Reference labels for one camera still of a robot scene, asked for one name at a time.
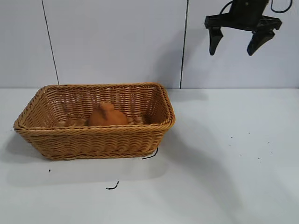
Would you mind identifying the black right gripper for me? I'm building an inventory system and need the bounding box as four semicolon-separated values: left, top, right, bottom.
205;0;283;57

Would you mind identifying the orange-brown bread toy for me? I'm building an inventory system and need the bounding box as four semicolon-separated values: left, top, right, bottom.
87;101;129;127

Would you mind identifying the woven wicker basket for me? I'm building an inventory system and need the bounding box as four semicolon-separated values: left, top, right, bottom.
13;82;176;161

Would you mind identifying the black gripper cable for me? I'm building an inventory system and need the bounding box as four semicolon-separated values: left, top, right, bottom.
270;0;294;14

